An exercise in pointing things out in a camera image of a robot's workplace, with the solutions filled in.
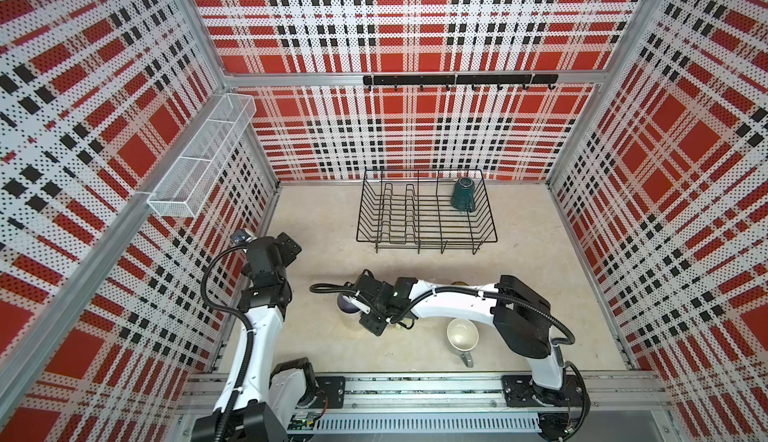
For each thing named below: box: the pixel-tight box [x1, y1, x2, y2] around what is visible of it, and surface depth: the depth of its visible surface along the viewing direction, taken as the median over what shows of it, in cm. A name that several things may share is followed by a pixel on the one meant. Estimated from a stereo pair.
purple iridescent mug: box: [336, 293, 361, 316], surface depth 78 cm
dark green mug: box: [450, 177, 475, 213], surface depth 107 cm
